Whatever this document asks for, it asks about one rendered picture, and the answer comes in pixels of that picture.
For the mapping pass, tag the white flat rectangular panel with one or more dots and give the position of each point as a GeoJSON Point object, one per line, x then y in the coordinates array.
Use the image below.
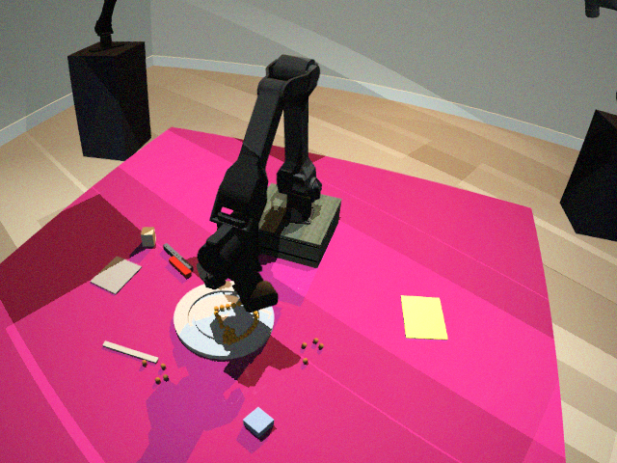
{"type": "Point", "coordinates": [115, 275]}

